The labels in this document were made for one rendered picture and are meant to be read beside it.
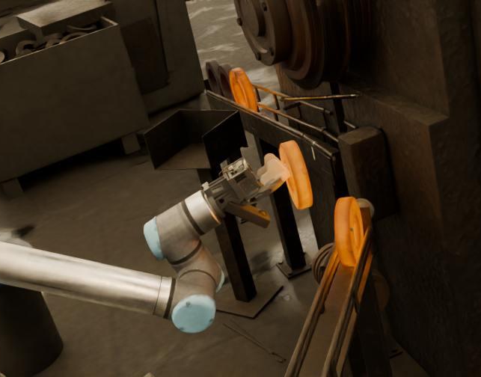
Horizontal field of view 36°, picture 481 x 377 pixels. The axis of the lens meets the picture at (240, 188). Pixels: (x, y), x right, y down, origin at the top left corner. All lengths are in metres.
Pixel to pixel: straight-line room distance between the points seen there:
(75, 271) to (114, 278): 0.08
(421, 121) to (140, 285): 0.72
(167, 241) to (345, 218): 0.40
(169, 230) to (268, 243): 1.48
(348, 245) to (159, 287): 0.41
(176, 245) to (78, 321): 1.42
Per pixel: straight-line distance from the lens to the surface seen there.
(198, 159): 2.52
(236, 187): 1.65
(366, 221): 1.74
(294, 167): 1.62
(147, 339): 2.79
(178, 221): 1.67
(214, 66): 3.08
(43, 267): 1.61
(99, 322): 2.99
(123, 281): 1.61
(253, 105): 2.72
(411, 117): 1.76
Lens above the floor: 1.55
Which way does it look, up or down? 25 degrees down
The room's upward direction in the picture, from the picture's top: 16 degrees counter-clockwise
